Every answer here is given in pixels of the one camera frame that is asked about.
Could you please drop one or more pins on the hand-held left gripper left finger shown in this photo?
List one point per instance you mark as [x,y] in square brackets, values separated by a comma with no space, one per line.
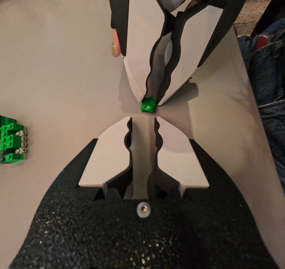
[106,157]

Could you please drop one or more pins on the person's blue jeans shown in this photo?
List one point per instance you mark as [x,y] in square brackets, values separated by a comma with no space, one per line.
[267,84]

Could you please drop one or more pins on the dark cloth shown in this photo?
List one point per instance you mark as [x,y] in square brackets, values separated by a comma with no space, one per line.
[269,8]

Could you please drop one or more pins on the green and grey brick build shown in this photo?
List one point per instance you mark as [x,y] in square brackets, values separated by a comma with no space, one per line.
[11,140]

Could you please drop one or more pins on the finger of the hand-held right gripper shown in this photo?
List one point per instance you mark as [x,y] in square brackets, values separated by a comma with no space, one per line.
[191,57]
[142,39]

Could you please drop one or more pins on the person's right hand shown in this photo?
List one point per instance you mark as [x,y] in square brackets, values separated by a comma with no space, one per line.
[115,43]

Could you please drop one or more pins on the small green toy brick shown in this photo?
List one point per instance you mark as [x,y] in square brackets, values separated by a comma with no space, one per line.
[148,106]

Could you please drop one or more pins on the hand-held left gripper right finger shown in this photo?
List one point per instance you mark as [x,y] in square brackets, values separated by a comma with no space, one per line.
[178,160]

